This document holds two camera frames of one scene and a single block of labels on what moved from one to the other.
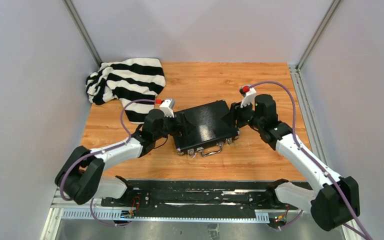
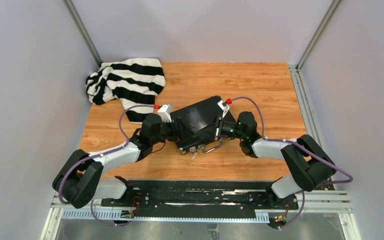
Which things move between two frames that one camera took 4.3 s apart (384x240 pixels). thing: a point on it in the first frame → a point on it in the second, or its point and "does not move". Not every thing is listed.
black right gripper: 232,116 → 211,132
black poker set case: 208,126 does not move
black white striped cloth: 128,79 does not move
